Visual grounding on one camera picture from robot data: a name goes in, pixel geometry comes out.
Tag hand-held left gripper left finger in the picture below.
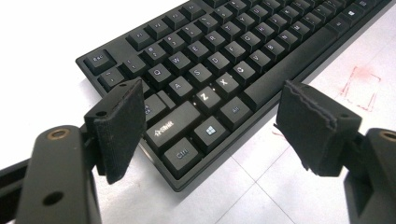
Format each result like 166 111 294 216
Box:
83 77 148 185

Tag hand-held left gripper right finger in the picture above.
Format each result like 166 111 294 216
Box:
275 79 364 177

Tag black keyboard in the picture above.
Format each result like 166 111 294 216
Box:
75 0 394 192

